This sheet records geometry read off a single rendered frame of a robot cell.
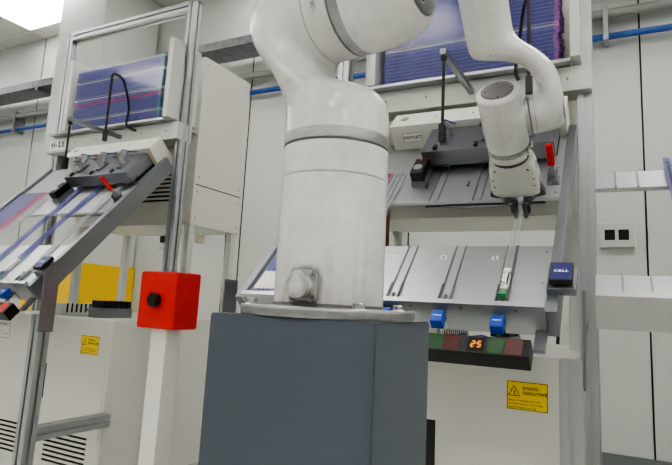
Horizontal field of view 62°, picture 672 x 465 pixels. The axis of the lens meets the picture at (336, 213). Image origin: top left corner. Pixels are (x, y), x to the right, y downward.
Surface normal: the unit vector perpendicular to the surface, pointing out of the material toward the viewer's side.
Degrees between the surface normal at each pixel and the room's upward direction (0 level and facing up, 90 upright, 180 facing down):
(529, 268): 45
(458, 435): 90
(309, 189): 90
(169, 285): 90
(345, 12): 130
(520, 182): 146
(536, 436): 90
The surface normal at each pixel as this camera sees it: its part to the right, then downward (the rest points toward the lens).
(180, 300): 0.89, -0.03
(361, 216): 0.55, -0.11
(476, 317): -0.36, 0.58
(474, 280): -0.29, -0.82
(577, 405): -0.46, -0.17
